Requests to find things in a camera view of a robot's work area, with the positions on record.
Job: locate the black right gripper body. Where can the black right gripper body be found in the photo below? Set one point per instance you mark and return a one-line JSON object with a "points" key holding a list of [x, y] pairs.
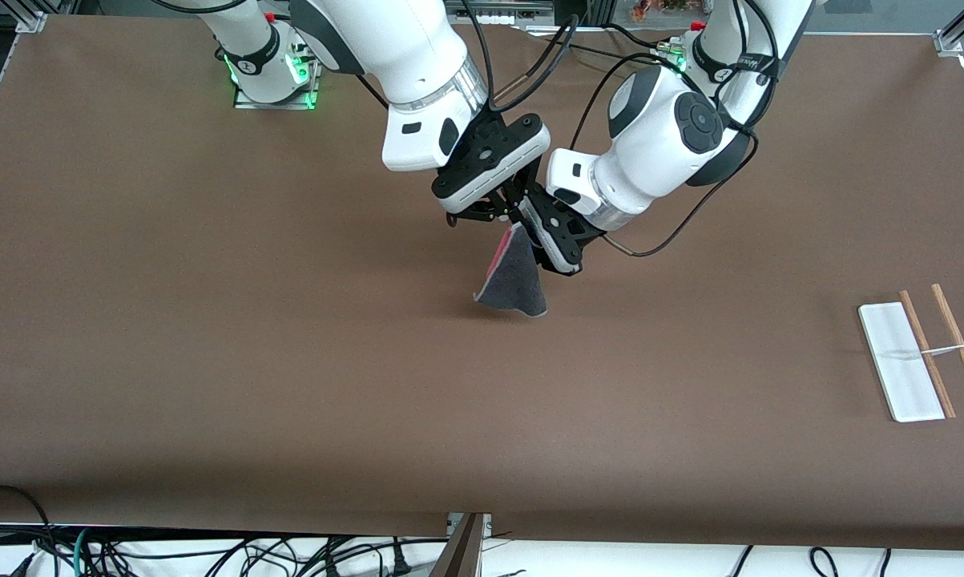
{"points": [[504, 200]]}

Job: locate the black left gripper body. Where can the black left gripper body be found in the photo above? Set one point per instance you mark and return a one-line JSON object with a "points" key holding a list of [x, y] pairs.
{"points": [[590, 231]]}

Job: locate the pink and grey towel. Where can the pink and grey towel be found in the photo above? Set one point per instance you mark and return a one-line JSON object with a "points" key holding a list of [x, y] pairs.
{"points": [[518, 280]]}

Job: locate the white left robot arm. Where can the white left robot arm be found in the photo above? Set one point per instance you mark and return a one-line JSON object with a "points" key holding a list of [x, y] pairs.
{"points": [[666, 136]]}

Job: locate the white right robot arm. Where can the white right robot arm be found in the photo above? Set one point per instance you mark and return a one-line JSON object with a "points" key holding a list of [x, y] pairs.
{"points": [[401, 56]]}

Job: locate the thin metal rack bar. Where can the thin metal rack bar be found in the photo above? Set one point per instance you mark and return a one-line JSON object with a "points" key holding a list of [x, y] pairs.
{"points": [[942, 350]]}

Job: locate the white power strip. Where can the white power strip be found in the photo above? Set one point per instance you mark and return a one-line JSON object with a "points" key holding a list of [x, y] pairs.
{"points": [[506, 12]]}

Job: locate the brown table cover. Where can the brown table cover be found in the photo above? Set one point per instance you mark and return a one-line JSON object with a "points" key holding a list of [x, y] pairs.
{"points": [[482, 401]]}

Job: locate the orange clutter item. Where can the orange clutter item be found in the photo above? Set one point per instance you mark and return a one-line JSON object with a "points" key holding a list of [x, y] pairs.
{"points": [[662, 8]]}

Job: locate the aluminium profile post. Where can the aluminium profile post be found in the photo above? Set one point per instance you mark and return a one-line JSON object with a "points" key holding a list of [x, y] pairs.
{"points": [[461, 553]]}

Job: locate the white rack base plate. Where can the white rack base plate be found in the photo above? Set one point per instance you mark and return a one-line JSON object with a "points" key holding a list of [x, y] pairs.
{"points": [[898, 361]]}

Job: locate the metal corner bracket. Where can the metal corner bracket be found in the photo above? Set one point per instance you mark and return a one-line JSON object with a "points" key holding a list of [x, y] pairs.
{"points": [[948, 42], [31, 22]]}

